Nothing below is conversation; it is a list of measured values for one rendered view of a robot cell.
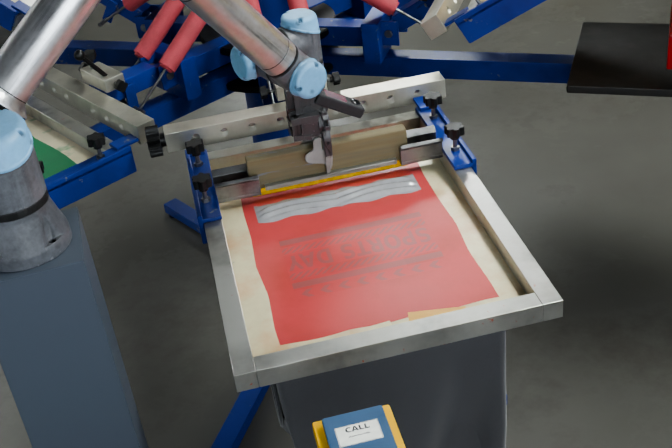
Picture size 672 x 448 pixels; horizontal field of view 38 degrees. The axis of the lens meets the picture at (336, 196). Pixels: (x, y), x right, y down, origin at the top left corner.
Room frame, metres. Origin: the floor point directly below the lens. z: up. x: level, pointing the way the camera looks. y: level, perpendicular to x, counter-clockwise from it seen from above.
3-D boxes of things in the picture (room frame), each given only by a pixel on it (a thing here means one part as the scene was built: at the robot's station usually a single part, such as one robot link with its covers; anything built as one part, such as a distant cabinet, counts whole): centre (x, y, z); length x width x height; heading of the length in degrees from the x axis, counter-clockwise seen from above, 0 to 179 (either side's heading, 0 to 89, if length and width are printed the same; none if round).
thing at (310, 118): (1.88, 0.04, 1.15); 0.09 x 0.08 x 0.12; 99
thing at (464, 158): (1.96, -0.26, 0.97); 0.30 x 0.05 x 0.07; 9
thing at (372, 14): (2.72, 0.13, 0.99); 0.82 x 0.79 x 0.12; 9
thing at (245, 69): (1.81, 0.10, 1.30); 0.11 x 0.11 x 0.08; 33
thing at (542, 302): (1.68, -0.02, 0.97); 0.79 x 0.58 x 0.04; 9
